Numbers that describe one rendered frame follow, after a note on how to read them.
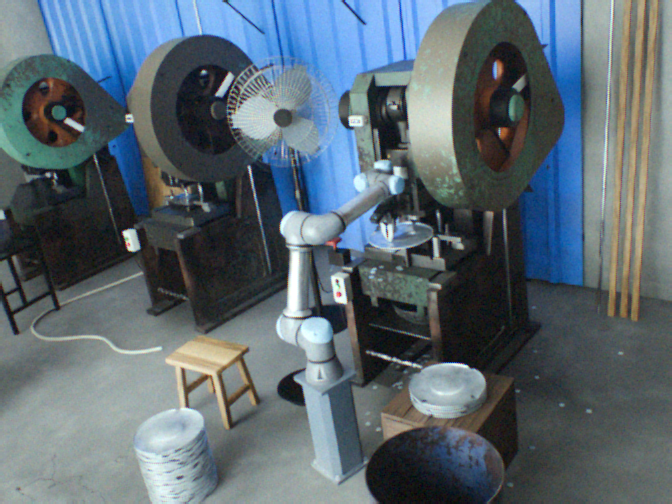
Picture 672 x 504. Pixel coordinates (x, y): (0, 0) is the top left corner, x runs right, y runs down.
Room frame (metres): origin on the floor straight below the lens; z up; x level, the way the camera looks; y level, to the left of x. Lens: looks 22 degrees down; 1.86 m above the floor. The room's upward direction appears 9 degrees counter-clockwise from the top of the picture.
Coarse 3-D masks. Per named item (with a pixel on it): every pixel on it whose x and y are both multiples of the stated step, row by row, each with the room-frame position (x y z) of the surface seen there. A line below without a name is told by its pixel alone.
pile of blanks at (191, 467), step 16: (192, 448) 2.18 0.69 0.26; (208, 448) 2.27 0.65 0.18; (144, 464) 2.17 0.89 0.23; (160, 464) 2.14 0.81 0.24; (176, 464) 2.14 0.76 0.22; (192, 464) 2.17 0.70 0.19; (208, 464) 2.24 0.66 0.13; (144, 480) 2.23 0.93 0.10; (160, 480) 2.14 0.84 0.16; (176, 480) 2.14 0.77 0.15; (192, 480) 2.17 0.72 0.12; (208, 480) 2.21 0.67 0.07; (160, 496) 2.15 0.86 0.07; (176, 496) 2.14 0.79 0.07; (192, 496) 2.15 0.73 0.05
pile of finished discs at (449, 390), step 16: (432, 368) 2.27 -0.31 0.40; (448, 368) 2.25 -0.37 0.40; (464, 368) 2.23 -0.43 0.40; (416, 384) 2.17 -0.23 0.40; (432, 384) 2.15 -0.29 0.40; (448, 384) 2.13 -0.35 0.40; (464, 384) 2.12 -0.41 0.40; (480, 384) 2.11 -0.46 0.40; (416, 400) 2.07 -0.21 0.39; (432, 400) 2.05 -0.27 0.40; (448, 400) 2.04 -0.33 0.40; (464, 400) 2.02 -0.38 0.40; (480, 400) 2.03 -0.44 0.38; (448, 416) 1.99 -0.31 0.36
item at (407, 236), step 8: (400, 224) 2.92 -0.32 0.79; (408, 224) 2.90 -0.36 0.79; (416, 224) 2.88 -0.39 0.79; (424, 224) 2.85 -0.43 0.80; (376, 232) 2.87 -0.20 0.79; (400, 232) 2.80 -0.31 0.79; (408, 232) 2.79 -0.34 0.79; (416, 232) 2.78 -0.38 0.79; (424, 232) 2.77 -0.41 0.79; (432, 232) 2.74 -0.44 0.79; (376, 240) 2.77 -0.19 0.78; (384, 240) 2.76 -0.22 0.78; (392, 240) 2.73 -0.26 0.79; (400, 240) 2.72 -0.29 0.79; (408, 240) 2.71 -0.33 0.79; (416, 240) 2.69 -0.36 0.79; (424, 240) 2.68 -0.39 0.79; (384, 248) 2.66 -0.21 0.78; (392, 248) 2.64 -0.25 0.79; (400, 248) 2.63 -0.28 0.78
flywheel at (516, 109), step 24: (504, 48) 2.75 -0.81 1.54; (480, 72) 2.59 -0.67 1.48; (504, 72) 2.74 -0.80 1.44; (480, 96) 2.57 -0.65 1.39; (504, 96) 2.51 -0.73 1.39; (528, 96) 2.81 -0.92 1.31; (480, 120) 2.56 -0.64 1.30; (504, 120) 2.50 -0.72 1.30; (528, 120) 2.80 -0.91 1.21; (480, 144) 2.57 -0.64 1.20; (504, 144) 2.72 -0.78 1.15; (504, 168) 2.68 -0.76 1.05
